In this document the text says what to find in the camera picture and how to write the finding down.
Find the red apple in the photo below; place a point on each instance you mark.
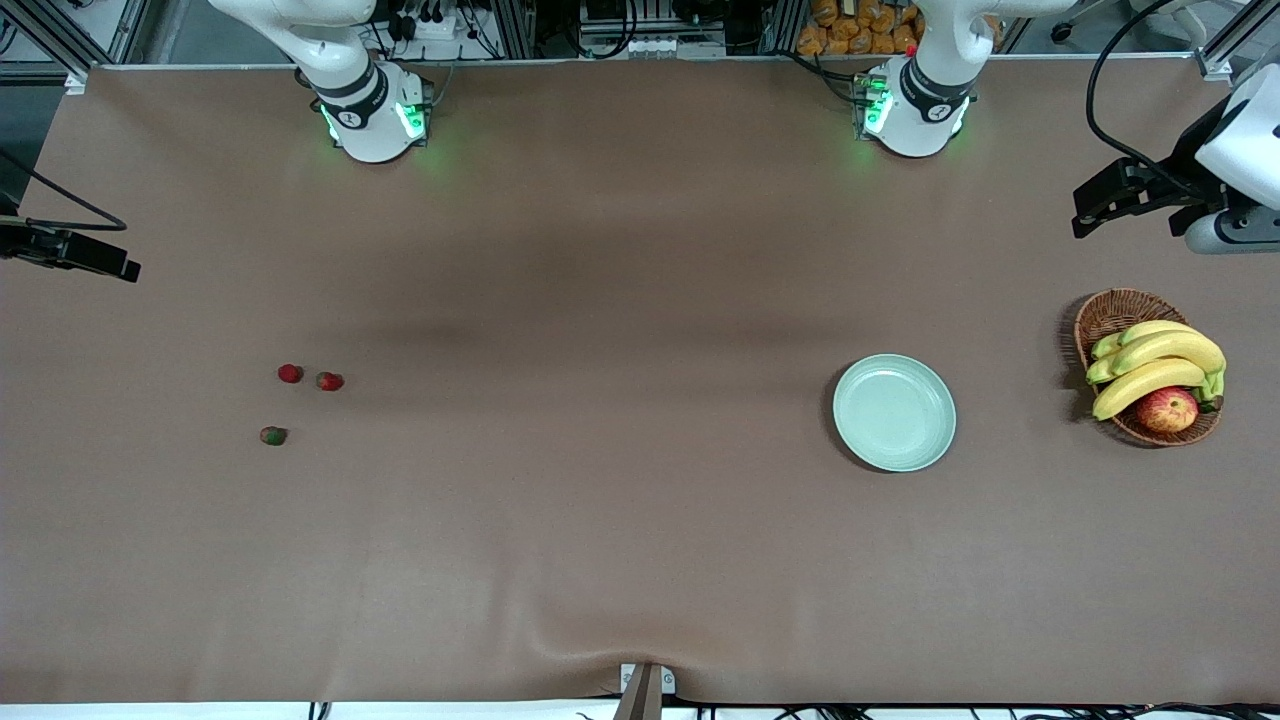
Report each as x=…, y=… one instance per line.
x=1167, y=410

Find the brown table mat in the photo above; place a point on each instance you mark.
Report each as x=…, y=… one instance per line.
x=600, y=500

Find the large yellow banana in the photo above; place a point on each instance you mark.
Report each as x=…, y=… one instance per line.
x=1175, y=348

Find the pale green round plate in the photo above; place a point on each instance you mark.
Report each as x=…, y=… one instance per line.
x=894, y=412

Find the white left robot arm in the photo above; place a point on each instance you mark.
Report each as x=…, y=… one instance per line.
x=915, y=115

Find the orange snack bag pile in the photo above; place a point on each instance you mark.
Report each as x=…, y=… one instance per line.
x=860, y=25

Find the brown wicker basket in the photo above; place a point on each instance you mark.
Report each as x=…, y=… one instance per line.
x=1115, y=310

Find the white power strip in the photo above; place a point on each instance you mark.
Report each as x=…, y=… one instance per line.
x=430, y=25

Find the grey metal clamp plate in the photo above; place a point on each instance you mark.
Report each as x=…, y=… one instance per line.
x=668, y=682

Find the small green banana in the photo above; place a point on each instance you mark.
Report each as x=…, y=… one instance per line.
x=1100, y=370
x=1105, y=345

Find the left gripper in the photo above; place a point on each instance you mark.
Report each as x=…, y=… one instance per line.
x=1187, y=165

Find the aluminium frame profile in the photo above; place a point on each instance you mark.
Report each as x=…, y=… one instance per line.
x=1240, y=35
x=50, y=37

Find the dark greenish red strawberry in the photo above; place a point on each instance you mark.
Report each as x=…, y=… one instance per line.
x=273, y=435

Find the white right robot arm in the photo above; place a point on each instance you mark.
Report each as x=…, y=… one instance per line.
x=365, y=120

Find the white terminal block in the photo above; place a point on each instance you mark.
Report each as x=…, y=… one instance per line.
x=670, y=47

